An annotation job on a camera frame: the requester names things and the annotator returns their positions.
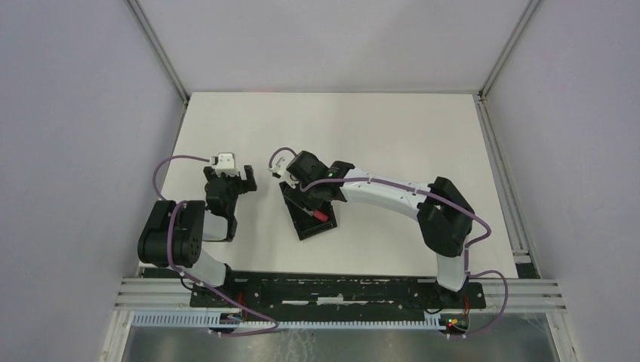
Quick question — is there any red handled black screwdriver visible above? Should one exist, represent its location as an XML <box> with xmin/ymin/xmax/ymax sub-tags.
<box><xmin>306</xmin><ymin>210</ymin><xmax>329</xmax><ymax>222</ymax></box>

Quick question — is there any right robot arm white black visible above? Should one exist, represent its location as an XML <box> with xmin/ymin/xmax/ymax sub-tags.
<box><xmin>268</xmin><ymin>149</ymin><xmax>475</xmax><ymax>293</ymax></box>

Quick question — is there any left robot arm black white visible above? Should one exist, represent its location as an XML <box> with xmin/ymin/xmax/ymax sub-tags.
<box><xmin>137</xmin><ymin>165</ymin><xmax>257</xmax><ymax>287</ymax></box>

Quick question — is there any black plastic bin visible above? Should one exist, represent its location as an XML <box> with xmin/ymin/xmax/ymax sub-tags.
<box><xmin>278</xmin><ymin>182</ymin><xmax>338</xmax><ymax>241</ymax></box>

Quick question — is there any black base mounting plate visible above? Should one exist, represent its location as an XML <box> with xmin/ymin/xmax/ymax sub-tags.
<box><xmin>219</xmin><ymin>271</ymin><xmax>486</xmax><ymax>322</ymax></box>

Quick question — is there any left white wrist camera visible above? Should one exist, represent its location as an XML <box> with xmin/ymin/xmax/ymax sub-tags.
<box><xmin>210</xmin><ymin>152</ymin><xmax>240</xmax><ymax>177</ymax></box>

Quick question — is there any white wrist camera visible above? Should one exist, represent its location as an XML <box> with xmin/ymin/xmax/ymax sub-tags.
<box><xmin>269</xmin><ymin>158</ymin><xmax>288</xmax><ymax>179</ymax></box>
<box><xmin>210</xmin><ymin>152</ymin><xmax>240</xmax><ymax>177</ymax></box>

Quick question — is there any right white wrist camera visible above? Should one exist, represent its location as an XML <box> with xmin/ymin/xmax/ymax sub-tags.
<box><xmin>269</xmin><ymin>158</ymin><xmax>288</xmax><ymax>179</ymax></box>

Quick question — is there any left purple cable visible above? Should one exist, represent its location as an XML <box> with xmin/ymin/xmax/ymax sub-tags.
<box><xmin>152</xmin><ymin>155</ymin><xmax>279</xmax><ymax>337</ymax></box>

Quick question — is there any purple cable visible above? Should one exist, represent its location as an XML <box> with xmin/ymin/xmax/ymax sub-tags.
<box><xmin>268</xmin><ymin>146</ymin><xmax>510</xmax><ymax>339</ymax></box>
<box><xmin>152</xmin><ymin>155</ymin><xmax>279</xmax><ymax>337</ymax></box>

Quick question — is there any left aluminium corner post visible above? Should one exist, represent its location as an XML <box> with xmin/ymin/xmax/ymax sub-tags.
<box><xmin>125</xmin><ymin>0</ymin><xmax>190</xmax><ymax>107</ymax></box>

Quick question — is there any aluminium corner post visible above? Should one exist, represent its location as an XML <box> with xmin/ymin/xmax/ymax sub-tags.
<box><xmin>478</xmin><ymin>0</ymin><xmax>543</xmax><ymax>100</ymax></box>
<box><xmin>125</xmin><ymin>0</ymin><xmax>190</xmax><ymax>107</ymax></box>

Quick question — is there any white slotted cable duct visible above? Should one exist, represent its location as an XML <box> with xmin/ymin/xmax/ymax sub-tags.
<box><xmin>131</xmin><ymin>311</ymin><xmax>445</xmax><ymax>331</ymax></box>

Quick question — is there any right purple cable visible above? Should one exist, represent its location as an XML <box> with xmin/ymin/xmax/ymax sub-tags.
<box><xmin>268</xmin><ymin>146</ymin><xmax>510</xmax><ymax>339</ymax></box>

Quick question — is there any right aluminium corner post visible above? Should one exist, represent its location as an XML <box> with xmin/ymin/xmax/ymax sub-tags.
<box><xmin>478</xmin><ymin>0</ymin><xmax>543</xmax><ymax>100</ymax></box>

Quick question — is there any aluminium frame rail front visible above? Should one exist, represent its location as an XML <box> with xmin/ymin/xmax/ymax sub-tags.
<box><xmin>114</xmin><ymin>278</ymin><xmax>568</xmax><ymax>314</ymax></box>

